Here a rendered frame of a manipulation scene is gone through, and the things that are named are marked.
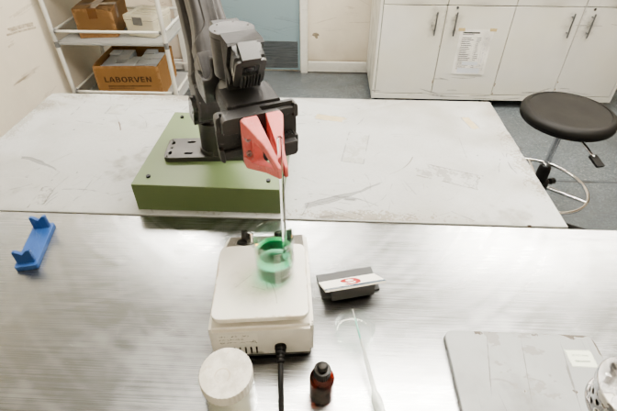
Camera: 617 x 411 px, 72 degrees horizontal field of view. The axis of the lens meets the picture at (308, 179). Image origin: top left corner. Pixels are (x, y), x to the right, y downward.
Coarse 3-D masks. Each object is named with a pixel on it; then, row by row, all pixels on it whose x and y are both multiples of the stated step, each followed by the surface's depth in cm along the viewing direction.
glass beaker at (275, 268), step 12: (264, 228) 54; (276, 228) 54; (288, 228) 53; (252, 240) 52; (288, 240) 50; (264, 252) 50; (276, 252) 50; (288, 252) 51; (264, 264) 52; (276, 264) 51; (288, 264) 53; (264, 276) 53; (276, 276) 53; (288, 276) 54
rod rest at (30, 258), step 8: (32, 224) 73; (40, 224) 73; (48, 224) 73; (32, 232) 73; (40, 232) 73; (48, 232) 73; (32, 240) 71; (40, 240) 71; (48, 240) 72; (24, 248) 70; (32, 248) 70; (40, 248) 70; (16, 256) 66; (24, 256) 66; (32, 256) 67; (40, 256) 69; (16, 264) 67; (24, 264) 67; (32, 264) 67
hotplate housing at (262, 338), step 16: (304, 240) 68; (288, 320) 52; (304, 320) 52; (224, 336) 52; (240, 336) 52; (256, 336) 52; (272, 336) 52; (288, 336) 53; (304, 336) 53; (256, 352) 55; (272, 352) 55; (288, 352) 56; (304, 352) 56
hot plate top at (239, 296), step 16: (224, 256) 58; (240, 256) 58; (304, 256) 58; (224, 272) 56; (240, 272) 56; (256, 272) 56; (304, 272) 56; (224, 288) 54; (240, 288) 54; (256, 288) 54; (272, 288) 54; (288, 288) 54; (304, 288) 54; (224, 304) 52; (240, 304) 52; (256, 304) 52; (272, 304) 52; (288, 304) 52; (304, 304) 52; (224, 320) 50; (240, 320) 51; (256, 320) 51; (272, 320) 51
